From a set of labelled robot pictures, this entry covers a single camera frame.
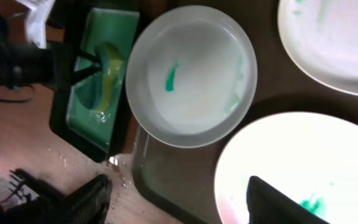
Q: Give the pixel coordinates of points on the white plate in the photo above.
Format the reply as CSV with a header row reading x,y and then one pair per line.
x,y
311,158

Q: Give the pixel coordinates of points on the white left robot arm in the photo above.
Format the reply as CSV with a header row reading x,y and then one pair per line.
x,y
37,62

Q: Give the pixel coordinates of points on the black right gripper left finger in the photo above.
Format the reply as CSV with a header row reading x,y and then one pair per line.
x,y
44,204

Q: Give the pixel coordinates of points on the white plate far corner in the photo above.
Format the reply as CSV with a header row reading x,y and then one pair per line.
x,y
321,38

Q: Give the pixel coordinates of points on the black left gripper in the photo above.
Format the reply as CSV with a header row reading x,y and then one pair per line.
x,y
58,15

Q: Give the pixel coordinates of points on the large dark serving tray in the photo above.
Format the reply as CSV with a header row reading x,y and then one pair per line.
x,y
180,181

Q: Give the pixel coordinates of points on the grey plate with green stain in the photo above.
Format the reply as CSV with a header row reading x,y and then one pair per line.
x,y
191,76

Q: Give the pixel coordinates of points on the green yellow scrub sponge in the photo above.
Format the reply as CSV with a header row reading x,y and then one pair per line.
x,y
97,90

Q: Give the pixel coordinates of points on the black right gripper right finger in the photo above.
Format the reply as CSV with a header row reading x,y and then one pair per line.
x,y
266,205

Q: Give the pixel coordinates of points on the small green water tray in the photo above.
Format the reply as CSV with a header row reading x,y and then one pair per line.
x,y
97,135

